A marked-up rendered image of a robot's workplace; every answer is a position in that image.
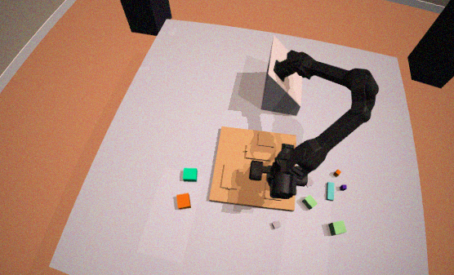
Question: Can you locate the turquoise flat block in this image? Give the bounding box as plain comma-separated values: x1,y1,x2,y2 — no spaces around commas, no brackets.
326,181,335,201

